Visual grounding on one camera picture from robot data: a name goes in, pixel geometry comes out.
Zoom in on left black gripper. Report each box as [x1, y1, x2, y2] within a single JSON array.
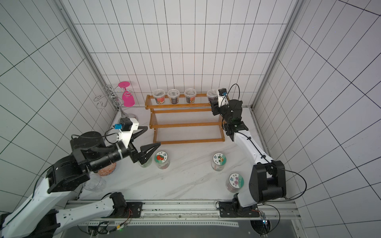
[[90, 140, 162, 172]]

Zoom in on small clear seed container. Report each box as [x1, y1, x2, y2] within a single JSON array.
[[206, 89, 218, 104], [152, 89, 166, 104], [184, 88, 197, 104], [167, 89, 180, 104]]

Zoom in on jar with green tree lid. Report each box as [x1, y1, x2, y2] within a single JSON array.
[[138, 158, 152, 168]]

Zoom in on jar with strawberry lid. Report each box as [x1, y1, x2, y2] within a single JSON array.
[[154, 151, 170, 170]]

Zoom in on orange wooden three-tier shelf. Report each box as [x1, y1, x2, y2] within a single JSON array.
[[145, 93, 225, 144]]

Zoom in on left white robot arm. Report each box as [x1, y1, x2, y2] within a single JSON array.
[[1, 126, 161, 238]]

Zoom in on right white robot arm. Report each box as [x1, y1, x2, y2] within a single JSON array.
[[211, 100, 286, 208]]

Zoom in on pink plastic wine glass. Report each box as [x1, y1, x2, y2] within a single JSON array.
[[118, 81, 135, 108]]

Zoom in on chrome glass holder stand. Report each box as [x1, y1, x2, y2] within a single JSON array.
[[93, 85, 138, 119]]

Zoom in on clear drinking glass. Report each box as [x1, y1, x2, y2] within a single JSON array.
[[83, 174, 107, 192]]

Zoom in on jar with pink flower lid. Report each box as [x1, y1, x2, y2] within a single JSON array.
[[226, 173, 245, 193]]

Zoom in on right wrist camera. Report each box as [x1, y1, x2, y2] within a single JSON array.
[[218, 88, 229, 108]]

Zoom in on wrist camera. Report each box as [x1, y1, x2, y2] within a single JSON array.
[[218, 88, 229, 108], [117, 117, 139, 148]]

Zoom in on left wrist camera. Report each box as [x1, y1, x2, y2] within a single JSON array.
[[117, 117, 139, 148]]

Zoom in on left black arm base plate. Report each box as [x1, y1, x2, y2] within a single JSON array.
[[103, 202, 143, 219]]

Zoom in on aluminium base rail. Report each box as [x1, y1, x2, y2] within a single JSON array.
[[53, 199, 307, 238]]

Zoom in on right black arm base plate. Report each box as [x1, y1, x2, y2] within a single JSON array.
[[216, 201, 260, 218]]

